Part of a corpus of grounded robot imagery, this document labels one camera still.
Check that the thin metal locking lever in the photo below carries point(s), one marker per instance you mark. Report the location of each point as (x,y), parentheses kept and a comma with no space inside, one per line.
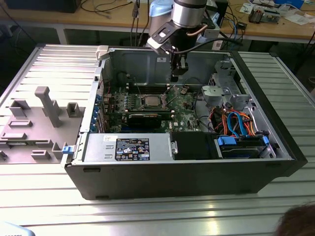
(137,87)

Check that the CPU socket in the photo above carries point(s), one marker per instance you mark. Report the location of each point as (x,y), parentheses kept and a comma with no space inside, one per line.
(143,103)

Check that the black plastic cover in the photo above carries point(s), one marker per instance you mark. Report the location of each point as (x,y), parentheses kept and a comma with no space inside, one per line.
(194,145)

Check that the white case sticker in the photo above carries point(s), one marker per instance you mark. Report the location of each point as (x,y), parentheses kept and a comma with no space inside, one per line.
(161,60)

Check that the white label card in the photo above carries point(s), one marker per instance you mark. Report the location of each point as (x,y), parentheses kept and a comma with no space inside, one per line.
(217,44)

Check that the round silver coin battery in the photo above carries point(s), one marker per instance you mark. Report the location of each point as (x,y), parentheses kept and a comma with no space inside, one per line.
(183,91)

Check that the black monitor stand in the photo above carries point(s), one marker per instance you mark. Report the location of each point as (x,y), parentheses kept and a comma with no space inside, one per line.
(224,12)

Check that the small black box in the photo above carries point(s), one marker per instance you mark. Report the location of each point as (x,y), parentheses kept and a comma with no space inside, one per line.
(242,25)

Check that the green motherboard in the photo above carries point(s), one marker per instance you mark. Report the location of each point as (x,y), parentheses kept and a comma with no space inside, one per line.
(183,110)

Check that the beige plastic corner block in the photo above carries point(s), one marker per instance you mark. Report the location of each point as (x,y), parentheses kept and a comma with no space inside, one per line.
(102,51)

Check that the silver metal drive cage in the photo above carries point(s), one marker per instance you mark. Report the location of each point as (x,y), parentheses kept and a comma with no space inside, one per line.
(236,98)

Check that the metal finned cooler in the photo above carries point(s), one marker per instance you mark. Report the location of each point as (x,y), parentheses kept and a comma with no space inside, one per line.
(256,16)

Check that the black graphics card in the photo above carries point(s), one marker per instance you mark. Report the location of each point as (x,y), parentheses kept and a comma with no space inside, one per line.
(145,120)

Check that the small electronics module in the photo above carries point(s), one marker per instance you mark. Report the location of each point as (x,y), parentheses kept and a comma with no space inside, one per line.
(270,16)

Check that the wooden workbench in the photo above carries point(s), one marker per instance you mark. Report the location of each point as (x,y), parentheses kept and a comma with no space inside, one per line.
(73,19)

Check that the blue cardboard box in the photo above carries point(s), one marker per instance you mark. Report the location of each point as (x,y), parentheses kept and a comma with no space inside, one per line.
(290,3)

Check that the white paper sheets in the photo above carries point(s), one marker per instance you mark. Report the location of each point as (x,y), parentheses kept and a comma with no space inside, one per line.
(300,19)

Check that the hard disk in blue carrier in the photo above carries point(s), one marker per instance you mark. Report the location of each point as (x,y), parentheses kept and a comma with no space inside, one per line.
(241,150)

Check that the silver power supply unit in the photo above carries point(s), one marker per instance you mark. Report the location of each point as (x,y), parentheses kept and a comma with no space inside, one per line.
(98,147)

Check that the black open PC case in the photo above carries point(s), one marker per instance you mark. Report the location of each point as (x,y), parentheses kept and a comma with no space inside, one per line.
(172,182)

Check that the black equipment box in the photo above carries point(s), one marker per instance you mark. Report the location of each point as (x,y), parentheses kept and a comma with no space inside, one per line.
(37,5)

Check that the blue plastic case latch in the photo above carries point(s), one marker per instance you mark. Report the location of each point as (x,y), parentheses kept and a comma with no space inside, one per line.
(67,150)

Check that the grey parts rack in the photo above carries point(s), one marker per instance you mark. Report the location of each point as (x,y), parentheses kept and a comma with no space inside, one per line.
(37,137)

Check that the person's dark-haired head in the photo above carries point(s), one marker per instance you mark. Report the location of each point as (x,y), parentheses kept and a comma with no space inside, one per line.
(300,221)

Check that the pale rounded device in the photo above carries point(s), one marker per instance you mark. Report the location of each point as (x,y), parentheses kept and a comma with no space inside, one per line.
(12,229)

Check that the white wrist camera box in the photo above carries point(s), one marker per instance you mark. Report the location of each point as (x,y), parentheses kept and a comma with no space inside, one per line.
(160,37)

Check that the silver metal latch bracket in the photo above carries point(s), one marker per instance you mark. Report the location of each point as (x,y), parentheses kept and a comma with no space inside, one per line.
(174,147)

